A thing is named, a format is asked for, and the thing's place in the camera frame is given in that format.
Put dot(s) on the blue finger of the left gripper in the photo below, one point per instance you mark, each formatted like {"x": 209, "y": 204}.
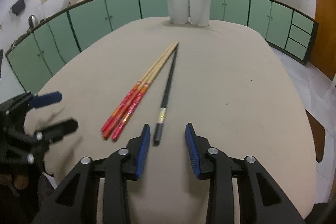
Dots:
{"x": 45, "y": 100}

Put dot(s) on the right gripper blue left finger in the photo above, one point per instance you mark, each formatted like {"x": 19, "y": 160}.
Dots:
{"x": 144, "y": 143}

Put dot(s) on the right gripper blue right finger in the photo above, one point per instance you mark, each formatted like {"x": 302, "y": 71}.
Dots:
{"x": 190, "y": 138}

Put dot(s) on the black chopstick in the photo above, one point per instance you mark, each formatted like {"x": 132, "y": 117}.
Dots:
{"x": 163, "y": 109}

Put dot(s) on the green lower kitchen cabinets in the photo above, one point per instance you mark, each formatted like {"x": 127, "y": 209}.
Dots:
{"x": 43, "y": 50}

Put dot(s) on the person's hand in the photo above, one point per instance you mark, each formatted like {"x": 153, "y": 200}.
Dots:
{"x": 22, "y": 192}

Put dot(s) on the beige table cloth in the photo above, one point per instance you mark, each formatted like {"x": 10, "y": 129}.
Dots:
{"x": 227, "y": 82}

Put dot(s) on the dark hanging towel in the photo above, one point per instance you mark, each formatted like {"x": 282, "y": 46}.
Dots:
{"x": 18, "y": 7}

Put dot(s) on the brown wooden stool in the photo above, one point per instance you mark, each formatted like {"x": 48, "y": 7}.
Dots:
{"x": 319, "y": 134}

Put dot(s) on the white utensil holder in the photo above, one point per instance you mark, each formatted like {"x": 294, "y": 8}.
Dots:
{"x": 195, "y": 12}

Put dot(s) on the orange wooden door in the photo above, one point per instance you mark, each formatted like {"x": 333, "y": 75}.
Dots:
{"x": 323, "y": 52}

